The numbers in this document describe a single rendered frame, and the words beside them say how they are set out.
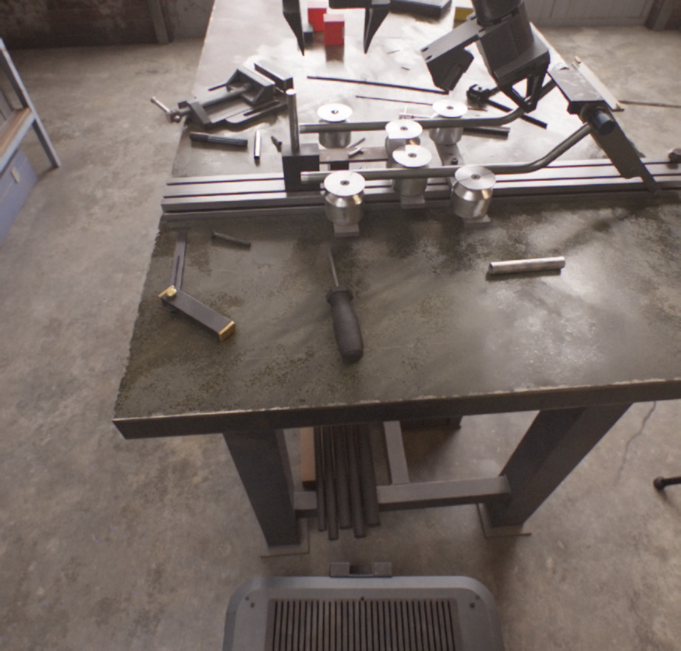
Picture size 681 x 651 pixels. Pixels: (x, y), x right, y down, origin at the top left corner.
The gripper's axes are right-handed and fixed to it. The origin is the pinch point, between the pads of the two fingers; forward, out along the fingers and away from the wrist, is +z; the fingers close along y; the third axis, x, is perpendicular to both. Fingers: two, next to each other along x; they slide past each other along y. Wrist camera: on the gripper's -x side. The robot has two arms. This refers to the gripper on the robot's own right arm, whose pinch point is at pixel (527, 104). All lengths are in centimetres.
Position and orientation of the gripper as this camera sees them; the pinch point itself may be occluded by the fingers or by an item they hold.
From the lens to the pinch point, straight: 80.2
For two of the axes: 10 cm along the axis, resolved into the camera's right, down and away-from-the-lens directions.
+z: 5.0, 5.3, 6.9
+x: 8.6, -3.7, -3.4
